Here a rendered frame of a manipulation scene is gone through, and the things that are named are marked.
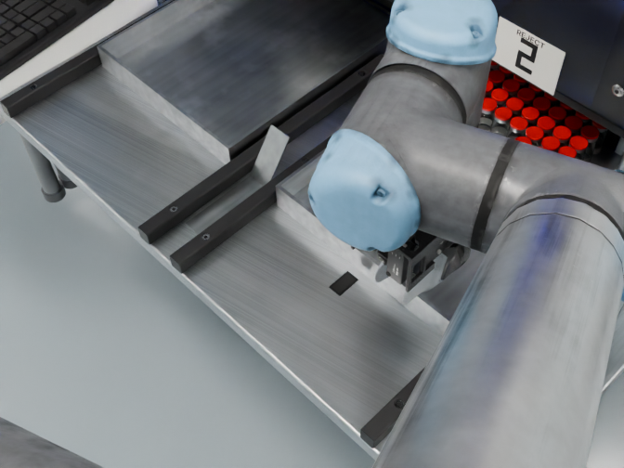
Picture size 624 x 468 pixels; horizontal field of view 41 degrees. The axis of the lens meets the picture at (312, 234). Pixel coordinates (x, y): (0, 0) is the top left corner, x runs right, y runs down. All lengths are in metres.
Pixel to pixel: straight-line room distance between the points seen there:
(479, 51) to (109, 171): 0.57
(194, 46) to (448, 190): 0.71
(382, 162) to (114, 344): 1.47
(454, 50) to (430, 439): 0.33
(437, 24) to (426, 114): 0.07
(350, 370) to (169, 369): 1.06
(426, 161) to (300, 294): 0.40
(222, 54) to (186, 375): 0.90
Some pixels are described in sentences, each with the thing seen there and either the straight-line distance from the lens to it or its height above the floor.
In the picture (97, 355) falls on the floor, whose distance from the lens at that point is 1.94.
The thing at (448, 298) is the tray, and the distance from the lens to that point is 0.90.
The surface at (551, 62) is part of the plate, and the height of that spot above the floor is 1.03.
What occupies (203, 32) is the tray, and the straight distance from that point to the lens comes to 1.20.
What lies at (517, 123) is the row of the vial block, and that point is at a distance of 1.02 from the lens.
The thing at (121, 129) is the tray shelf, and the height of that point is 0.88.
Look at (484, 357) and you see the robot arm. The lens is 0.35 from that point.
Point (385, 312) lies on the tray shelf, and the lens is 0.89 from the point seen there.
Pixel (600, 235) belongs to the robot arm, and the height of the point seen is 1.28.
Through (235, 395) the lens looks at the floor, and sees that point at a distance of 1.84.
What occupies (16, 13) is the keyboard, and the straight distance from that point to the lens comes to 1.39.
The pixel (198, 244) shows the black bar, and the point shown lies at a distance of 0.93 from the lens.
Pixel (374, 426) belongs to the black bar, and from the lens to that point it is 0.81.
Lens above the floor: 1.64
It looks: 53 degrees down
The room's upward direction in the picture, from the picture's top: 2 degrees counter-clockwise
